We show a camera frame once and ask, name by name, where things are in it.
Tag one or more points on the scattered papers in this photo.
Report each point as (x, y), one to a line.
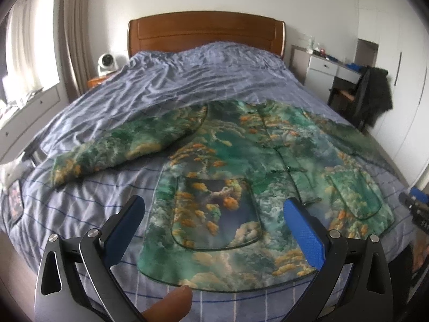
(23, 99)

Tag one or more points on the small blue item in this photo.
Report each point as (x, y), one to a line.
(353, 64)

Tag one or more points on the wooden nightstand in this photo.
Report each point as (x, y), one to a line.
(97, 81)

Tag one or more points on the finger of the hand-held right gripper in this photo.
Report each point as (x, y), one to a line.
(417, 196)

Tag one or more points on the white desk with drawer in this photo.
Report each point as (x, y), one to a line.
(321, 70)

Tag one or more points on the green printed padded jacket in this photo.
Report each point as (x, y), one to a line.
(234, 161)

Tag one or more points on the person's left hand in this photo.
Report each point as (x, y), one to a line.
(174, 303)

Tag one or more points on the white cloth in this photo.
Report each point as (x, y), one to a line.
(10, 174)

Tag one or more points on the white wardrobe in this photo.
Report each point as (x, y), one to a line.
(402, 73)

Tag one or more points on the beige curtain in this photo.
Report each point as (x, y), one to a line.
(75, 40)

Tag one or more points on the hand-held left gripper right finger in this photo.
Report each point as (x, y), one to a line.
(305, 234)

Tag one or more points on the white sheer curtain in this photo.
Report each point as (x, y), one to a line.
(30, 40)

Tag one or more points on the wooden headboard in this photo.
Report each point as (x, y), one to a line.
(201, 30)

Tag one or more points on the bed with blue striped sheet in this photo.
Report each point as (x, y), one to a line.
(201, 73)

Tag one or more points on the white security camera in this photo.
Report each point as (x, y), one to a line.
(106, 62)

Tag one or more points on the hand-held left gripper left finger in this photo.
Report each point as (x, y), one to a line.
(125, 231)

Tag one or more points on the wooden chair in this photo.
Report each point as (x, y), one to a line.
(343, 97)

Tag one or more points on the white window cabinet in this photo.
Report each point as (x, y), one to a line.
(30, 120)

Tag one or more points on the printed dark pouch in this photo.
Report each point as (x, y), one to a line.
(15, 201)

